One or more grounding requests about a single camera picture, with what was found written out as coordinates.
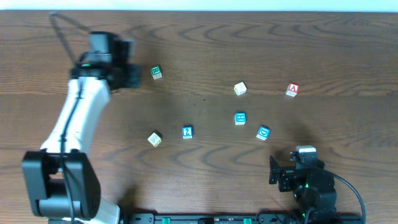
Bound cream wooden block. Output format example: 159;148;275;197
234;82;247;96

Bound blue number 2 block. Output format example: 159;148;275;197
182;126;193;139

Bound black mounting rail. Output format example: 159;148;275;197
119;212;305;224

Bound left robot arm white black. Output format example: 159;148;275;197
21;31;141;223

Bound green letter block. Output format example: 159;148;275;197
150;65;163;80

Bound red letter A block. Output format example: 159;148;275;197
285;83;300;97

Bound blue letter H block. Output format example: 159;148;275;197
234;113;246;125

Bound blue letter D block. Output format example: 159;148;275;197
256;126;271;141

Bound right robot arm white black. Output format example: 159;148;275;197
269;149;338;223

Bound cream block with K drawing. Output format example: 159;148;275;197
147;132;162;147

